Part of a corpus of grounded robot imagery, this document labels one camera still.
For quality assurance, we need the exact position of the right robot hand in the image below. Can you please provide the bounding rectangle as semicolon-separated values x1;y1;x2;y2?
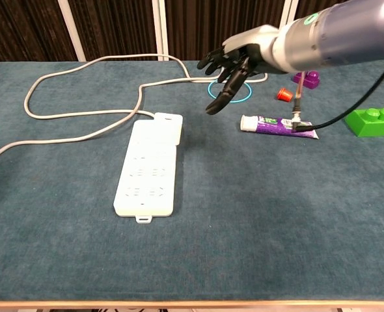
197;25;281;116

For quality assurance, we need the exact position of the white power adapter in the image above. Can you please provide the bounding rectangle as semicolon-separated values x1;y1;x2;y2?
154;112;184;146

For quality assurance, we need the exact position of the white power strip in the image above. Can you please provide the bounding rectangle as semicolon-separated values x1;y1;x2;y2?
113;118;184;225

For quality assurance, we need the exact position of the small orange cap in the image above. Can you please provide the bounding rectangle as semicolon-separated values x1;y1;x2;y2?
276;87;294;103

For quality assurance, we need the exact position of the purple building block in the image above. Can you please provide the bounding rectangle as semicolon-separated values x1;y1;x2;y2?
292;70;321;90

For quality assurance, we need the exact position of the purple toothpaste tube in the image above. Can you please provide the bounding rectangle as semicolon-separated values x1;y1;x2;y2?
240;114;320;140

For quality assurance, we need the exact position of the green building block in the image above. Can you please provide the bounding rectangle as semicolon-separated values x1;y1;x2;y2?
344;107;384;138

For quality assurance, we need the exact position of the teal table mat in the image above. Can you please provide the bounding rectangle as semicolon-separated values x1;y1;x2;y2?
0;60;384;302

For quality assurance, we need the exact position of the white partition frame post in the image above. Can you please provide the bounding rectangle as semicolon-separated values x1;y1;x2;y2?
278;0;299;29
57;0;87;62
151;0;169;62

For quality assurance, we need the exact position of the thin blue ring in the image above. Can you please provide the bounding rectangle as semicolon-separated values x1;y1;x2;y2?
207;79;253;104

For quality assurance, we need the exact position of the white power strip cord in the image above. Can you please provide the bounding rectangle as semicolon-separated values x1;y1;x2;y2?
0;53;269;168

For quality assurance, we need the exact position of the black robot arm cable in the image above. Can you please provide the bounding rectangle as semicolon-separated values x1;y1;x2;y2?
291;58;384;133

